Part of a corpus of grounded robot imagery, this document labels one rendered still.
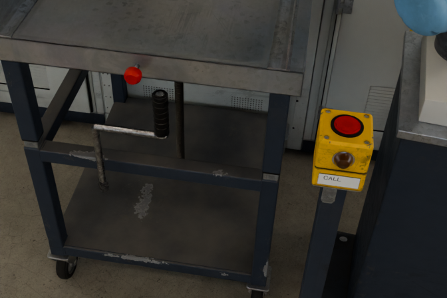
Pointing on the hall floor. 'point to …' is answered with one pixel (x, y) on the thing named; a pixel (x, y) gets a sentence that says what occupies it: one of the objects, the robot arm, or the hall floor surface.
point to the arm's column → (402, 221)
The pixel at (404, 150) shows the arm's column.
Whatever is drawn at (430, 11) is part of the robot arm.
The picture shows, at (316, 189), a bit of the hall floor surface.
